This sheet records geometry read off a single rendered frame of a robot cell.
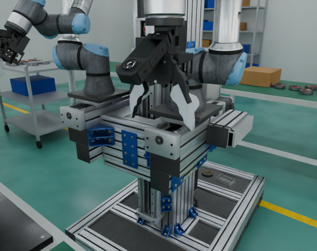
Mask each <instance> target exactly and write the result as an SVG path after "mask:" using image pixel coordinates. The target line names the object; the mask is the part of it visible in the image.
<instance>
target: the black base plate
mask: <svg viewBox="0 0 317 251"><path fill-rule="evenodd" d="M51 243H53V237H52V235H50V234H49V233H48V232H47V231H46V230H44V229H43V228H42V227H41V226H40V225H39V224H37V223H36V222H35V221H34V220H33V219H31V218H30V217H29V216H28V215H27V214H26V213H24V212H23V211H22V210H21V209H20V208H19V207H18V206H17V205H15V204H14V203H13V202H12V201H11V200H9V199H8V198H7V197H6V196H5V195H4V194H2V193H1V192H0V251H40V250H42V249H43V248H45V247H47V246H48V245H50V244H51Z"/></svg>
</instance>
